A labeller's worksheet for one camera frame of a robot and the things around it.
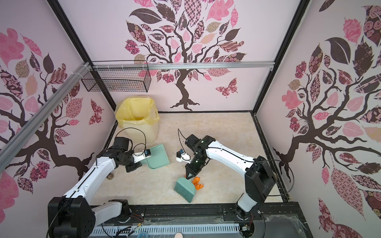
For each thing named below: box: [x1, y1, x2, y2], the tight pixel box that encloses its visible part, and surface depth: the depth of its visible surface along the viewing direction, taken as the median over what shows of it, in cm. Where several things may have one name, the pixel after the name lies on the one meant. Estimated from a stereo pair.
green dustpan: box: [140, 144, 171, 170], surface depth 89 cm
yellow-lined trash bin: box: [115, 96, 160, 144], surface depth 94 cm
